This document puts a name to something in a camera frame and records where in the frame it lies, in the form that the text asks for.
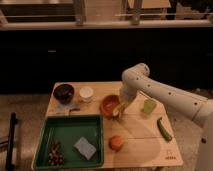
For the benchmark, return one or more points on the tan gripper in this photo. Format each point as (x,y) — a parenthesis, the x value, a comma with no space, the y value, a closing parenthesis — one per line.
(122,108)

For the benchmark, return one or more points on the dark brown bowl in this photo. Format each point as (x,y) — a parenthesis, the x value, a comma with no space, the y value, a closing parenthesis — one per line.
(64,93)

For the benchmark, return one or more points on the green tray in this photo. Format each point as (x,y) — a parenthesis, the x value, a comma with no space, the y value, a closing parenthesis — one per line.
(67,131)

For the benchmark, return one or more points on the black stand left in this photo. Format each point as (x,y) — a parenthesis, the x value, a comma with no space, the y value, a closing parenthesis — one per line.
(9,166)

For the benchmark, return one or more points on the bunch of red grapes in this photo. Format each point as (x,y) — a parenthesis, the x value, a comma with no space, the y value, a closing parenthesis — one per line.
(55,157)

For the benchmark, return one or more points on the red bowl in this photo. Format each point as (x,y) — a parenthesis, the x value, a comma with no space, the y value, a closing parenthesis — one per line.
(108,104)

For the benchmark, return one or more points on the white cup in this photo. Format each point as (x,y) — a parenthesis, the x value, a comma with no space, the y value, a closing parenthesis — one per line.
(86,93)

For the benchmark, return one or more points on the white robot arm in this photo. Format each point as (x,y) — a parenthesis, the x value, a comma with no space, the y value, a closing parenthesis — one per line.
(196,107)

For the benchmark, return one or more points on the green cup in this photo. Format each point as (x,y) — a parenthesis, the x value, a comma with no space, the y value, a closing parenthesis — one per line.
(149,106)

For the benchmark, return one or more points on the green cucumber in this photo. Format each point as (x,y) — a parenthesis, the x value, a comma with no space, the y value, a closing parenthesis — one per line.
(163,131)

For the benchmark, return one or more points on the yellow banana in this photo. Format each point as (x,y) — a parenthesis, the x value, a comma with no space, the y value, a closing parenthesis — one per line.
(116,111)

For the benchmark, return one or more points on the grey sponge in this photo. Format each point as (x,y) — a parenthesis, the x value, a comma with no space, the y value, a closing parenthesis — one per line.
(85,148)

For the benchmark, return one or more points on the wooden folding table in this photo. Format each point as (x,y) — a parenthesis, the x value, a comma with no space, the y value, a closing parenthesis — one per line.
(143,144)

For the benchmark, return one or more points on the grey cloth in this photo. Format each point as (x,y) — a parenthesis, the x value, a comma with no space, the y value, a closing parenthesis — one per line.
(66,108)

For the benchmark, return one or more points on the orange fruit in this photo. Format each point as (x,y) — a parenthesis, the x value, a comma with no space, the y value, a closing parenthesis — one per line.
(116,143)

